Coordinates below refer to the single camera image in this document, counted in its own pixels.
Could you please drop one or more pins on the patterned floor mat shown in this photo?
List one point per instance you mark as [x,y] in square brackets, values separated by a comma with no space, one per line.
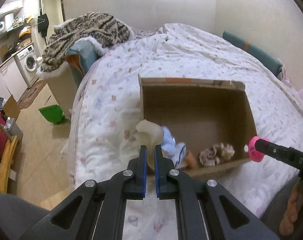
[30,94]

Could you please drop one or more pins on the cardboard laundry box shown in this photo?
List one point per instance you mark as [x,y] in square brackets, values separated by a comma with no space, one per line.
[63,88]

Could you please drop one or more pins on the yellow wooden chair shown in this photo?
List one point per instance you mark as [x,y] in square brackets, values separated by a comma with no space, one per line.
[6,162]

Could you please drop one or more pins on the teal cushion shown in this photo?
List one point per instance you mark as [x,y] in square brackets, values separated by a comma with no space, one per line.
[80,58]

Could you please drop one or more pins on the white kitchen cabinet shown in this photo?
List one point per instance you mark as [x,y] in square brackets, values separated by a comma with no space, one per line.
[12,82]

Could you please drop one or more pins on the brown cardboard box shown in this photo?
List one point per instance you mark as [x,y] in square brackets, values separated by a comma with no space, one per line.
[201,113]

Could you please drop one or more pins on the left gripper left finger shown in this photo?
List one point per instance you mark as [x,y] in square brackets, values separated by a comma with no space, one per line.
[95,210]

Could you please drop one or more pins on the grey trash bin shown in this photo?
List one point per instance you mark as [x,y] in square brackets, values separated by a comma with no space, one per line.
[13,129]

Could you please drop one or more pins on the black hanging garment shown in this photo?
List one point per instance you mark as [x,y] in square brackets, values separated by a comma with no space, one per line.
[43,25]

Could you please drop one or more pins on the green dustpan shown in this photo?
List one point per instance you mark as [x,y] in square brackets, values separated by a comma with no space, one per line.
[53,114]

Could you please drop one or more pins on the orange plush toy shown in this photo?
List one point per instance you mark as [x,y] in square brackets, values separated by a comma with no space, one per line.
[290,217]

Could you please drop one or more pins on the cream white scrunchie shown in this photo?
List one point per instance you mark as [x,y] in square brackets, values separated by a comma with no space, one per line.
[225,152]

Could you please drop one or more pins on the white washing machine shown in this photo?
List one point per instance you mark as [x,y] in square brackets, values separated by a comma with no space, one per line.
[26,60]

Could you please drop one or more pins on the grey trouser leg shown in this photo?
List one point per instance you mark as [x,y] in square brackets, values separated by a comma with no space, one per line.
[17,216]

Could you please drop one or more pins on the teal headboard pad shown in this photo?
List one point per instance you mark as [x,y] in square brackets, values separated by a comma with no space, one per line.
[270,63]

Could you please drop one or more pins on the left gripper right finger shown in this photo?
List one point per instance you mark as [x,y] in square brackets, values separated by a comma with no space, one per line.
[205,209]

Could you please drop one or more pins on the patterned knit blanket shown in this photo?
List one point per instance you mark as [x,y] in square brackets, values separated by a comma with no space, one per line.
[102,30]

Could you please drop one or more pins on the beige cylinder toy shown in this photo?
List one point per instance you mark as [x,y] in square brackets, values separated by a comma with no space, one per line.
[190,160]

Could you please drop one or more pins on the small cardboard box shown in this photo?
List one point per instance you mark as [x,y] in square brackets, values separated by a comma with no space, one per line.
[11,108]

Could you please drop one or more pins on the pink silicone toy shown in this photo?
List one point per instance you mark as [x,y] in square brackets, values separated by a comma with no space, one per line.
[254,154]

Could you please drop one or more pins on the light blue plush toy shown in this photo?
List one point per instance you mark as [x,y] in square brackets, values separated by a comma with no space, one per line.
[176,151]

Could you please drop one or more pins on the beige lace scrunchie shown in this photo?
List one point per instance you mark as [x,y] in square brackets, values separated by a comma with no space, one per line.
[211,156]

